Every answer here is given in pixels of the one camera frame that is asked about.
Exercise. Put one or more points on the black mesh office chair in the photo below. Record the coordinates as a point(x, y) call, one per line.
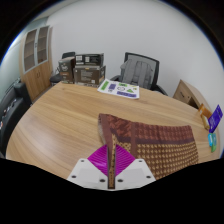
point(156, 70)

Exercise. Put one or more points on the green box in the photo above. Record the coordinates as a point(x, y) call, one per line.
point(214, 143)

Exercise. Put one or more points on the large brown cardboard box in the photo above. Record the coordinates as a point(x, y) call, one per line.
point(89, 75)

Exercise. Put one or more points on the brown patterned towel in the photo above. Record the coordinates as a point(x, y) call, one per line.
point(163, 143)

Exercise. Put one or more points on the small black visitor chair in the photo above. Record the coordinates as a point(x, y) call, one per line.
point(55, 78)

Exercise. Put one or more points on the grey backpack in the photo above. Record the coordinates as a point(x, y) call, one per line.
point(136, 73)

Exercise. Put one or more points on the purple standing card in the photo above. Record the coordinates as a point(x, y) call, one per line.
point(215, 119)

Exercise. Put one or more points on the orange box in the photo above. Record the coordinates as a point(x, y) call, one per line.
point(204, 111)

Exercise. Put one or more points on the small blue box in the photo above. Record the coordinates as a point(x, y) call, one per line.
point(210, 140)

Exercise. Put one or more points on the black sofa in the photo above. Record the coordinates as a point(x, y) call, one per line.
point(11, 113)

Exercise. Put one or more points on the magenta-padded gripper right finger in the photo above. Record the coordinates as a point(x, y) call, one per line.
point(133, 171)

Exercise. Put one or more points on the dark brown cardboard box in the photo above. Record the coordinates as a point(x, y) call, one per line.
point(66, 70)

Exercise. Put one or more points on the low wooden side cabinet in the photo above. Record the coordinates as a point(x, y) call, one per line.
point(186, 93)

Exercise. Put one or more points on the flat black cardboard box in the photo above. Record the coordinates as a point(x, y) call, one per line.
point(89, 59)

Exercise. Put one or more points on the printed white paper sheet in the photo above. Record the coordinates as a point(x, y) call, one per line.
point(118, 89)

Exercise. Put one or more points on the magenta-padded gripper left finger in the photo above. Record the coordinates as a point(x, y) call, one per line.
point(90, 171)

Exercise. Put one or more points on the wooden cabinet with glass doors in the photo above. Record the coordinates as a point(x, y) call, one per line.
point(36, 76)

